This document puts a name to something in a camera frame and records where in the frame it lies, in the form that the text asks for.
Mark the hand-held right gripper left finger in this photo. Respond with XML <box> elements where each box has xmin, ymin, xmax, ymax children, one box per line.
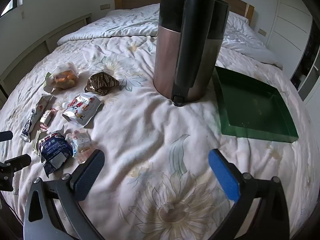
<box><xmin>23</xmin><ymin>149</ymin><xmax>105</xmax><ymax>240</ymax></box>

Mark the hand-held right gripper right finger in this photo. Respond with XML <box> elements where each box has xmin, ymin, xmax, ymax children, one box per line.
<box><xmin>208</xmin><ymin>149</ymin><xmax>292</xmax><ymax>240</ymax></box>

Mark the long white blue snack packet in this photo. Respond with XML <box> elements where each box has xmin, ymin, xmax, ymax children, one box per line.
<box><xmin>20</xmin><ymin>94</ymin><xmax>55</xmax><ymax>143</ymax></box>

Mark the small red-edged snack packet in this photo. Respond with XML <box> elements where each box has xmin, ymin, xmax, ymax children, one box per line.
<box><xmin>39</xmin><ymin>108</ymin><xmax>58</xmax><ymax>130</ymax></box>

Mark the white red spouted pouch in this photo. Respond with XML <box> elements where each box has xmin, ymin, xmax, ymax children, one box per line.
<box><xmin>62</xmin><ymin>92</ymin><xmax>103</xmax><ymax>127</ymax></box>

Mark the green tray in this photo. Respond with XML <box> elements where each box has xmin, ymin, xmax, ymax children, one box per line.
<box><xmin>212</xmin><ymin>66</ymin><xmax>299</xmax><ymax>143</ymax></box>

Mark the clear bag of orange snacks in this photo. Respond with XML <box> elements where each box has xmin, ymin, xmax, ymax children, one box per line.
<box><xmin>44</xmin><ymin>63</ymin><xmax>79</xmax><ymax>92</ymax></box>

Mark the clear pastel snack packet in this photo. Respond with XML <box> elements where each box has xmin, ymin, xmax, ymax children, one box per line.
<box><xmin>65</xmin><ymin>129</ymin><xmax>93</xmax><ymax>164</ymax></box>

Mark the floral bedspread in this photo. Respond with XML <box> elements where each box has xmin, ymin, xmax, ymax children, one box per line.
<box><xmin>0</xmin><ymin>34</ymin><xmax>315</xmax><ymax>240</ymax></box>

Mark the brown bread packet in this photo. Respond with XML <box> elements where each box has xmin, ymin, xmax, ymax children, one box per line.
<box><xmin>84</xmin><ymin>71</ymin><xmax>120</xmax><ymax>96</ymax></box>

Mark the copper and black pedal bin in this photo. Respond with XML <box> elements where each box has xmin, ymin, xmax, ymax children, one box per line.
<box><xmin>153</xmin><ymin>0</ymin><xmax>230</xmax><ymax>107</ymax></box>

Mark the window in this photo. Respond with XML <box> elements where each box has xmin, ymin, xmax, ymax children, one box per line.
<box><xmin>0</xmin><ymin>0</ymin><xmax>24</xmax><ymax>15</ymax></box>

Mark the dark shelf unit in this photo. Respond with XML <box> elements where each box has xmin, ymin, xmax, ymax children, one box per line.
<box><xmin>290</xmin><ymin>20</ymin><xmax>320</xmax><ymax>100</ymax></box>

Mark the white wardrobe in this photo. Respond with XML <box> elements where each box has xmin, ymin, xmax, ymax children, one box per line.
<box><xmin>266</xmin><ymin>0</ymin><xmax>313</xmax><ymax>53</ymax></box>

